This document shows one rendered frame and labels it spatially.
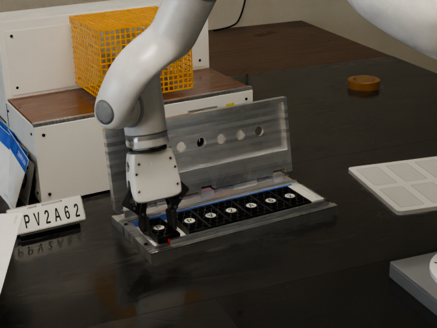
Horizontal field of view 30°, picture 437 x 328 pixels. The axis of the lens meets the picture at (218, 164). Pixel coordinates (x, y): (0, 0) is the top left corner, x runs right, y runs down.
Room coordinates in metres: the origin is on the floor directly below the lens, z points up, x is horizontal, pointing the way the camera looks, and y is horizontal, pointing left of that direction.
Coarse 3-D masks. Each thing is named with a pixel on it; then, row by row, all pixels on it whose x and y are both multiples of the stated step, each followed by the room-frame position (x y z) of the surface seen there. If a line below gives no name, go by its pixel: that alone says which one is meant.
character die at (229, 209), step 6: (216, 204) 1.60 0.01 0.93; (222, 204) 1.60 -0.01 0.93; (228, 204) 1.60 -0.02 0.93; (234, 204) 1.60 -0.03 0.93; (222, 210) 1.57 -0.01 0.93; (228, 210) 1.56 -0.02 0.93; (234, 210) 1.56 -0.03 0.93; (240, 210) 1.57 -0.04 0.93; (228, 216) 1.54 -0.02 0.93; (234, 216) 1.54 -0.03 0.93; (240, 216) 1.54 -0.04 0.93; (246, 216) 1.53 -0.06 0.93; (252, 216) 1.53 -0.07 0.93; (234, 222) 1.51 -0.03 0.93
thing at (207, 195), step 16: (272, 176) 1.74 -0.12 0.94; (208, 192) 1.66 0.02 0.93; (224, 192) 1.69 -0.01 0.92; (240, 192) 1.68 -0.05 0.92; (160, 208) 1.61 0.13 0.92; (320, 208) 1.59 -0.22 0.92; (336, 208) 1.60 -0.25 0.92; (128, 224) 1.53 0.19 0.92; (256, 224) 1.52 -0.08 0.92; (272, 224) 1.52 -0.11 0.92; (288, 224) 1.54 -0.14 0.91; (128, 240) 1.50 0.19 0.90; (144, 240) 1.45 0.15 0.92; (192, 240) 1.45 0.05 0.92; (208, 240) 1.45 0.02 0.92; (224, 240) 1.47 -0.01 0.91; (240, 240) 1.49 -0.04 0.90; (144, 256) 1.42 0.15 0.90; (160, 256) 1.41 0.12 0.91; (176, 256) 1.42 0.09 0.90
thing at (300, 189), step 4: (296, 184) 1.70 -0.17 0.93; (300, 184) 1.70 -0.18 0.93; (292, 188) 1.68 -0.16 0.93; (296, 188) 1.68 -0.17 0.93; (300, 188) 1.68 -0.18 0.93; (304, 188) 1.67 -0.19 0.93; (300, 192) 1.65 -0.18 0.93; (304, 192) 1.66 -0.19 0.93; (308, 192) 1.65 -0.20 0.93; (312, 192) 1.65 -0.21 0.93; (304, 196) 1.63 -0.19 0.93; (308, 196) 1.63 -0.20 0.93; (312, 196) 1.63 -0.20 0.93; (316, 196) 1.63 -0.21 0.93; (312, 200) 1.61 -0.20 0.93; (316, 200) 1.61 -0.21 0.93; (320, 200) 1.61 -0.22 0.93
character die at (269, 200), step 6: (264, 192) 1.66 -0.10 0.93; (270, 192) 1.66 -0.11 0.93; (258, 198) 1.63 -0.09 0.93; (264, 198) 1.62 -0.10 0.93; (270, 198) 1.62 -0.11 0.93; (276, 198) 1.63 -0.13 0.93; (264, 204) 1.59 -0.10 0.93; (270, 204) 1.59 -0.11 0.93; (276, 204) 1.60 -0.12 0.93; (282, 204) 1.59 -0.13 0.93; (288, 204) 1.59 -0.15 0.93; (276, 210) 1.56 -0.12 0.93
